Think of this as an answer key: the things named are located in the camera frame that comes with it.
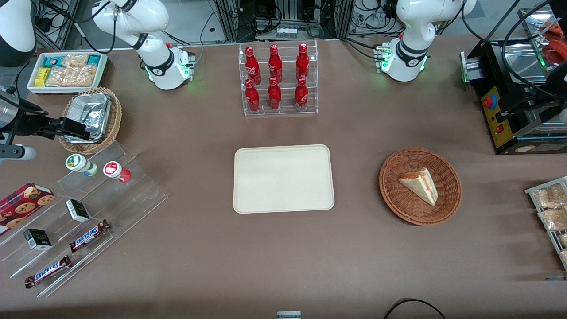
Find light wicker basket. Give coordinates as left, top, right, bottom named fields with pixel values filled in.
left=58, top=87, right=123, bottom=155

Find small clear cracker bag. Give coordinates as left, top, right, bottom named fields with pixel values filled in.
left=62, top=54, right=89, bottom=70

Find black machine with red button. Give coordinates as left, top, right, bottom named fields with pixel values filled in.
left=460, top=0, right=567, bottom=156

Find aluminium foil container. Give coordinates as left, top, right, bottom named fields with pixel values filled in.
left=61, top=93, right=112, bottom=144

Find red gum bottle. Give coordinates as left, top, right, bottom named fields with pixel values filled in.
left=103, top=161, right=132, bottom=183

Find red cookie box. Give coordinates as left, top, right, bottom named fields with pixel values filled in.
left=0, top=182, right=55, bottom=226

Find clear acrylic bottle rack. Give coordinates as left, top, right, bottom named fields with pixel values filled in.
left=238, top=39, right=319, bottom=117

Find wrapped triangle sandwich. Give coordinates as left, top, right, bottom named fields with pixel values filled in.
left=397, top=167, right=439, bottom=207

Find yellow snack pack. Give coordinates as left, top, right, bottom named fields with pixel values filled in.
left=34, top=67, right=52, bottom=88

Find clear acrylic stepped display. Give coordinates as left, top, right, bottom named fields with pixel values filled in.
left=0, top=140, right=169, bottom=299

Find red cola bottle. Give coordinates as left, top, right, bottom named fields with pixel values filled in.
left=295, top=43, right=311, bottom=81
left=268, top=44, right=284, bottom=83
left=245, top=46, right=262, bottom=85
left=245, top=79, right=261, bottom=113
left=267, top=77, right=283, bottom=111
left=294, top=78, right=309, bottom=111

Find beige plastic tray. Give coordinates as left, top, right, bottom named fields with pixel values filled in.
left=233, top=144, right=335, bottom=214

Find black cable loop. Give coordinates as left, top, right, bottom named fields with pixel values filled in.
left=383, top=298, right=449, bottom=319

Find red orange items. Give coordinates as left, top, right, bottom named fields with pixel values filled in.
left=541, top=21, right=567, bottom=66

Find round brown wicker basket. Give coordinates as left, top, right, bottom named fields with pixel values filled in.
left=378, top=147, right=462, bottom=226

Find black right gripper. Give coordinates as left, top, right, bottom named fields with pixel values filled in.
left=12, top=111, right=88, bottom=139

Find small black box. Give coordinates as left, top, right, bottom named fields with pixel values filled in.
left=23, top=228, right=53, bottom=251
left=65, top=199, right=91, bottom=223

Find white plastic snack bin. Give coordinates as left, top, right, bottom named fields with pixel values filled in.
left=27, top=51, right=109, bottom=95

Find snickers bar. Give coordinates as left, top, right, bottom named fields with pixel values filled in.
left=69, top=219, right=111, bottom=253
left=24, top=255, right=72, bottom=289

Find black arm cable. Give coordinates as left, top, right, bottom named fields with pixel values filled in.
left=0, top=86, right=49, bottom=117

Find large clear cracker bag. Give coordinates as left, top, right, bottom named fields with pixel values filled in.
left=45, top=65, right=97, bottom=87

